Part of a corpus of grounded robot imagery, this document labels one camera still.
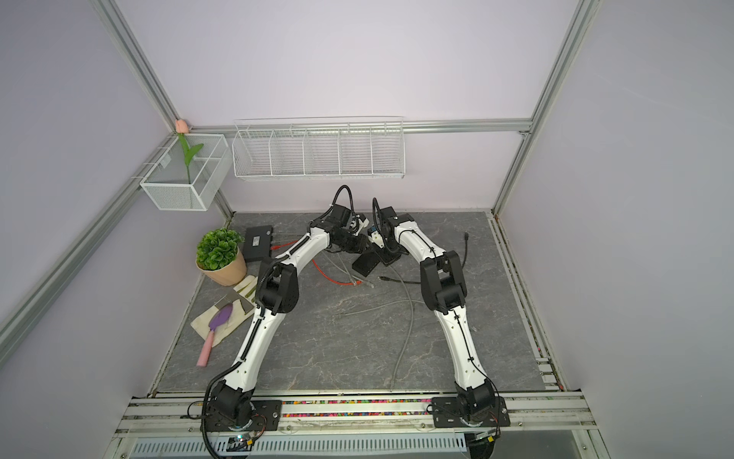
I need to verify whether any small black network switch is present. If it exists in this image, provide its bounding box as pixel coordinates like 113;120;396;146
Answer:
352;251;382;277

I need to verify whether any black ethernet cable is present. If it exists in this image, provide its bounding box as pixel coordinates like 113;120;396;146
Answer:
377;231;471;286

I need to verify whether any grey ethernet cable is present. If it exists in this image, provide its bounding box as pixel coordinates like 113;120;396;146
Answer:
335;274;428;391
317;249;374;289

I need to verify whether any red ethernet cable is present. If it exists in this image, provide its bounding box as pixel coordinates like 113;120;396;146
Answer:
270;240;361;288

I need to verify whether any large black network switch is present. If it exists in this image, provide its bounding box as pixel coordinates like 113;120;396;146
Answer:
242;226;273;263

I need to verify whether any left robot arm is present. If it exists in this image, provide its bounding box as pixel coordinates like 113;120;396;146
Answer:
201;185;369;430

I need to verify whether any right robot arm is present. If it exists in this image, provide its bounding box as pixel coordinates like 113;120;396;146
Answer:
372;200;503;428

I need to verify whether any green potted plant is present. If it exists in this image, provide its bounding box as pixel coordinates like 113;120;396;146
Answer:
196;229;248;287

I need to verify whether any pink purple brush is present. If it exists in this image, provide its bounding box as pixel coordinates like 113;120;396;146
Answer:
196;302;233;367

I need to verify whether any white mesh box basket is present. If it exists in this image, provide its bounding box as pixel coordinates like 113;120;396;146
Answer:
141;134;233;212

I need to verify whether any pink artificial tulip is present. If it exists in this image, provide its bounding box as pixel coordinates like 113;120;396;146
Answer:
175;120;204;184

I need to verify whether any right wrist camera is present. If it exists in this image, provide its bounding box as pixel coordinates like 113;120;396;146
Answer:
367;226;385;249

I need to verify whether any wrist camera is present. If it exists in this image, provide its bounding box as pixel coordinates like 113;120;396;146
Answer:
367;226;385;249
348;213;369;234

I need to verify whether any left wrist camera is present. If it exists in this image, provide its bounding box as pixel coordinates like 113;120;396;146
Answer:
348;213;369;234

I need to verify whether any long white wire basket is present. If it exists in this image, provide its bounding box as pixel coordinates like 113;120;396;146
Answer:
231;117;406;180

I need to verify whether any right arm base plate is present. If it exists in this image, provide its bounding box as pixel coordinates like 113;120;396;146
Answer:
425;395;510;428

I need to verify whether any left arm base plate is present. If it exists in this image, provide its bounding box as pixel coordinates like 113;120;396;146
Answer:
204;399;283;432

